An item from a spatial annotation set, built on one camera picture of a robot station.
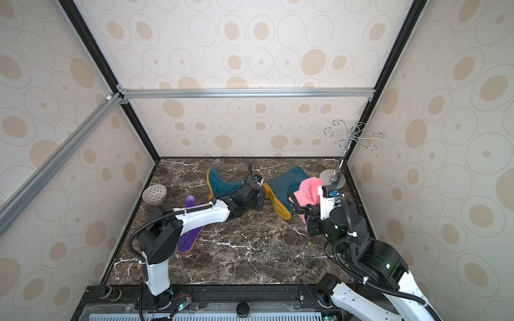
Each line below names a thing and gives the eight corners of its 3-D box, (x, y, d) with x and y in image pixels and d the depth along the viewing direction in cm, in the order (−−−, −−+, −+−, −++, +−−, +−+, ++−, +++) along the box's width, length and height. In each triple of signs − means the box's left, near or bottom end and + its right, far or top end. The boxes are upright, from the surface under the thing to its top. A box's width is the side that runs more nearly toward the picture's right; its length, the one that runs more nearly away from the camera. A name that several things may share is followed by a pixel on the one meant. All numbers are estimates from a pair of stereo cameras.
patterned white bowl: (147, 205, 101) (142, 199, 97) (145, 195, 105) (140, 189, 101) (168, 196, 105) (165, 190, 101) (165, 187, 109) (161, 181, 105)
